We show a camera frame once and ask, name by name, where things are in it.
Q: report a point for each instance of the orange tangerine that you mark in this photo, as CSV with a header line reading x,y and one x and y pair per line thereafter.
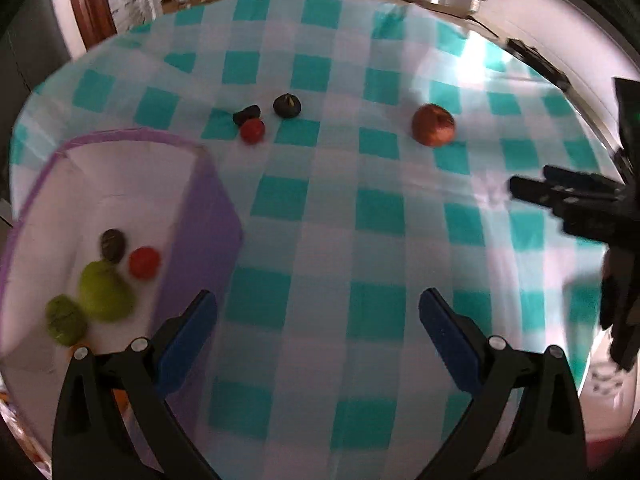
x,y
75,347
121,399

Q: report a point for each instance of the black gas stove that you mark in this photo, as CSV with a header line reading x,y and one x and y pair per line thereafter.
x,y
533,59

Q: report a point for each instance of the purple fabric storage box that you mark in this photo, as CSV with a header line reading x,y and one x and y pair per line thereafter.
x,y
160,191

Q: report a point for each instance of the large red tomato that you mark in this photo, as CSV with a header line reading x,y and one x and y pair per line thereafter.
x,y
144,263

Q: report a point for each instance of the orange tangerine front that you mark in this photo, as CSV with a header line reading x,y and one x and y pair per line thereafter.
x,y
75,347

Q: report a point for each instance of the teal white checkered tablecloth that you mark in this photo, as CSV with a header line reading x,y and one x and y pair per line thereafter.
x,y
321,367

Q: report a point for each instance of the small dark chestnut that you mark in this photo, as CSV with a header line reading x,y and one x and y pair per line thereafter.
x,y
247,113

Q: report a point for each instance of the orange tangerine back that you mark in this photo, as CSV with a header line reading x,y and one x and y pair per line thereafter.
x,y
121,399

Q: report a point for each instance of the person's right hand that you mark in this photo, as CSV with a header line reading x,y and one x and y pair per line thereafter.
x,y
619,307

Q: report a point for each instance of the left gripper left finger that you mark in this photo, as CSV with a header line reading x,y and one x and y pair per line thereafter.
x,y
92,439

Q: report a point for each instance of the dark grey refrigerator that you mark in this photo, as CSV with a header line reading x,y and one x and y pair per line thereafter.
x,y
32,48

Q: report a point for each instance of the dark chestnut with stem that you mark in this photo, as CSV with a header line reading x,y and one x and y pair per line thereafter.
x,y
287,106

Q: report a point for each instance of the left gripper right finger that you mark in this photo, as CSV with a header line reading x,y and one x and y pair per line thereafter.
x,y
524,420

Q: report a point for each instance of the small red cherry tomato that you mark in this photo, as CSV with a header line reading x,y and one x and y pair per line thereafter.
x,y
253,131

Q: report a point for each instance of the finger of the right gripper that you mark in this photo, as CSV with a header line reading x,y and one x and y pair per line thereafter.
x,y
541,193
581,181

